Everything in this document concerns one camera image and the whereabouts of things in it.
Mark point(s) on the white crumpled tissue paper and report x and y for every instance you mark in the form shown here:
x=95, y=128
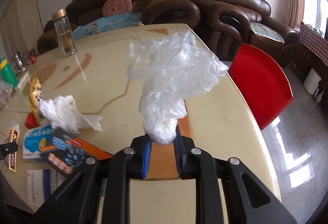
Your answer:
x=62, y=112

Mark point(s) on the checkered cloth side table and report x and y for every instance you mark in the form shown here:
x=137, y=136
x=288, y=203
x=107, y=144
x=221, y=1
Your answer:
x=314, y=42

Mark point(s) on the gold snack wrapper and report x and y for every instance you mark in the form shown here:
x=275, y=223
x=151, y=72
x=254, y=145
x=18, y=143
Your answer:
x=35, y=96

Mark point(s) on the white appliance on floor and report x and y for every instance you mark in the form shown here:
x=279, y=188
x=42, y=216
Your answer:
x=311, y=82

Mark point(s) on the green plastic bottle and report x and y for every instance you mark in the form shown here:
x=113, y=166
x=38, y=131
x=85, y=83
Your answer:
x=7, y=73

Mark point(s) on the red yellow small carton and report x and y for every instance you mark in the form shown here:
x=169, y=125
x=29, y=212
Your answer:
x=13, y=136

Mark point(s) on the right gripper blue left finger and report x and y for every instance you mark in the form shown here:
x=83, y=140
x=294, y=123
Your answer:
x=147, y=147

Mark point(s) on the clear plastic bag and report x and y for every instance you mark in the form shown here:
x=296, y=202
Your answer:
x=175, y=69

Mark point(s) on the blue armchair seat cushion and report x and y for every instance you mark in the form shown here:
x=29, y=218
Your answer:
x=266, y=32

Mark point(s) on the beige wooden cabinet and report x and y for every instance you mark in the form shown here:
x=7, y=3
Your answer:
x=20, y=26

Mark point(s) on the black orange cardboard box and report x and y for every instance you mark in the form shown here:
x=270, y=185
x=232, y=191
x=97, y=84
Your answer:
x=64, y=152

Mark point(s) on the clear bag with snacks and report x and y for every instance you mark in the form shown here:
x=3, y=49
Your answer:
x=6, y=91

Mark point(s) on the glass bottle with gold cap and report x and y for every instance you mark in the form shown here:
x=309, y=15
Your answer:
x=64, y=32

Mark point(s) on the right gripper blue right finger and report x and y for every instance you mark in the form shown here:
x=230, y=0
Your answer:
x=178, y=148

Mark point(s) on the small red box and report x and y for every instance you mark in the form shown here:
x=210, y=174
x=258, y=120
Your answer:
x=30, y=121

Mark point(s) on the long brown leather sofa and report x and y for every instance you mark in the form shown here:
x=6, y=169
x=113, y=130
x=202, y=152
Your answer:
x=83, y=12

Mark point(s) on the blue patterned sofa cover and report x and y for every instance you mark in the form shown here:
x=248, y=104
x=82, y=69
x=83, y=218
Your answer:
x=105, y=24

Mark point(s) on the white blue striped medicine box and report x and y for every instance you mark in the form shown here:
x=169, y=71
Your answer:
x=41, y=184

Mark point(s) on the glass jar with metal lid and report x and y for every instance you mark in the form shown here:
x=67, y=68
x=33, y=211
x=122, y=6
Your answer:
x=18, y=63

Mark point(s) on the brown leather armchair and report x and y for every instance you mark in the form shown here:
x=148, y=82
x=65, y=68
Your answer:
x=226, y=24

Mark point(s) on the red plastic chair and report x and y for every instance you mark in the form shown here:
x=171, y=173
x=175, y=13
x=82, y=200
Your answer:
x=262, y=83

